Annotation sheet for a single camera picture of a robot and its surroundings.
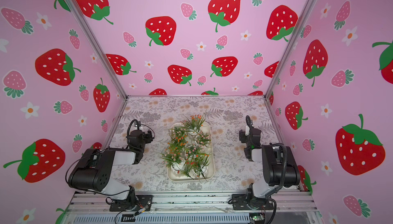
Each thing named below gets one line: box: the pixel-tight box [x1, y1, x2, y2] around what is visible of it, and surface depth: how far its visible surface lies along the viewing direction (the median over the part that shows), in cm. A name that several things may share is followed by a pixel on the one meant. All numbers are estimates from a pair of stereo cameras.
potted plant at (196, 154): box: [186, 145, 210, 163], surface depth 77 cm
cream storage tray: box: [166, 121, 216, 183], surface depth 81 cm
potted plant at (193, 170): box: [180, 160, 209, 183], surface depth 77 cm
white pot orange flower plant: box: [181, 112, 207, 136], surface depth 92 cm
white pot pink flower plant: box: [194, 130, 212, 148], surface depth 84 cm
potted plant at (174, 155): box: [159, 126, 194, 179], surface depth 80 cm
